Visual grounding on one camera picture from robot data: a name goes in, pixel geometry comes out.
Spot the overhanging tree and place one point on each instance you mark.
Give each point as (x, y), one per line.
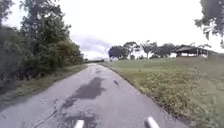
(213, 16)

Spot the row of dense trees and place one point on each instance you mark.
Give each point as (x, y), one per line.
(36, 46)

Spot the grey asphalt path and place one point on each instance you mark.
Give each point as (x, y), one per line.
(100, 103)

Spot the grass field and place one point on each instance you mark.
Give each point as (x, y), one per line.
(180, 83)

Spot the dark roofed shelter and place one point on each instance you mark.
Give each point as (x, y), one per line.
(193, 50)

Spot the grass verge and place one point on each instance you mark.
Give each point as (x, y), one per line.
(36, 83)

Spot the robot's own part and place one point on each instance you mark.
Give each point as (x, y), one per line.
(79, 124)
(152, 122)

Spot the group of distant trees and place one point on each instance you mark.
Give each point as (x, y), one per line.
(140, 50)

